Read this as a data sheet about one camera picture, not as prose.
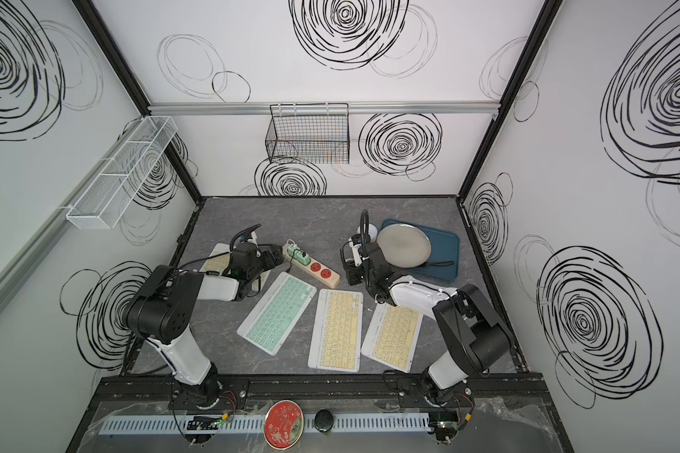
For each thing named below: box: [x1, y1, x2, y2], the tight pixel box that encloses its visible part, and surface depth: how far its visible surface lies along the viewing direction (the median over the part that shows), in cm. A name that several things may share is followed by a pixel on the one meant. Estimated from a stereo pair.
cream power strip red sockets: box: [282, 242, 341, 289], surface depth 97 cm
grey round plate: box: [376, 223, 432, 269], surface depth 108 cm
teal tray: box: [380, 218, 460, 281], surface depth 102 cm
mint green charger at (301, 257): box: [292, 250, 311, 267], surface depth 95 cm
